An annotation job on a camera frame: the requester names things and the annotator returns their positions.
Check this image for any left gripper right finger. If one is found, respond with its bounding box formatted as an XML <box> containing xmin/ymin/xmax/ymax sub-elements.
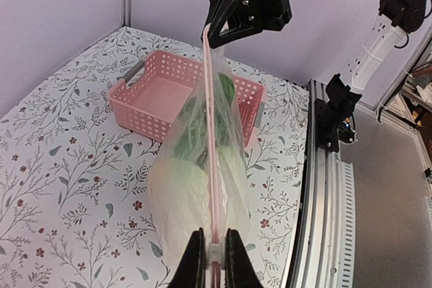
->
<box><xmin>225</xmin><ymin>229</ymin><xmax>262</xmax><ymax>288</ymax></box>

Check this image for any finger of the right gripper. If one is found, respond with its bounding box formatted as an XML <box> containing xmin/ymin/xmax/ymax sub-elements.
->
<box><xmin>206</xmin><ymin>0</ymin><xmax>262</xmax><ymax>49</ymax></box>

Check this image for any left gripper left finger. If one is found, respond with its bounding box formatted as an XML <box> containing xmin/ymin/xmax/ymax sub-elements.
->
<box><xmin>170</xmin><ymin>228</ymin><xmax>206</xmax><ymax>288</ymax></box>

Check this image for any white radish toy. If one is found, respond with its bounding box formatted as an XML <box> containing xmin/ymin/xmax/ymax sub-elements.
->
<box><xmin>148</xmin><ymin>146</ymin><xmax>250</xmax><ymax>234</ymax></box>

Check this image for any clear zip top bag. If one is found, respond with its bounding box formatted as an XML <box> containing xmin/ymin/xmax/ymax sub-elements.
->
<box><xmin>153</xmin><ymin>27</ymin><xmax>250</xmax><ymax>287</ymax></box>

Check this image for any pink plastic basket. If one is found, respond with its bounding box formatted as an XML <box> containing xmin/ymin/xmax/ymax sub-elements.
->
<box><xmin>109</xmin><ymin>50</ymin><xmax>265</xmax><ymax>156</ymax></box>

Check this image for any white radish with green leaf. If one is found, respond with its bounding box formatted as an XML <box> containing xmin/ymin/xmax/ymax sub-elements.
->
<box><xmin>173</xmin><ymin>72</ymin><xmax>235</xmax><ymax>169</ymax></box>

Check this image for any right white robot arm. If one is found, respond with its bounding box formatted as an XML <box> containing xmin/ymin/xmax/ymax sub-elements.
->
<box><xmin>201</xmin><ymin>0</ymin><xmax>431</xmax><ymax>151</ymax></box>

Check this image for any floral table mat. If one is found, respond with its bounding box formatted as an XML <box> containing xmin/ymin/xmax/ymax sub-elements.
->
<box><xmin>1</xmin><ymin>28</ymin><xmax>308</xmax><ymax>287</ymax></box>

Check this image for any front aluminium rail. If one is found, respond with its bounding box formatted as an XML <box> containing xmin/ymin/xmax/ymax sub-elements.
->
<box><xmin>284</xmin><ymin>80</ymin><xmax>356</xmax><ymax>287</ymax></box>

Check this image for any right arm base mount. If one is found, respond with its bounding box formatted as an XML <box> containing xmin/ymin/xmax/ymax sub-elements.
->
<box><xmin>315</xmin><ymin>99</ymin><xmax>356</xmax><ymax>152</ymax></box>

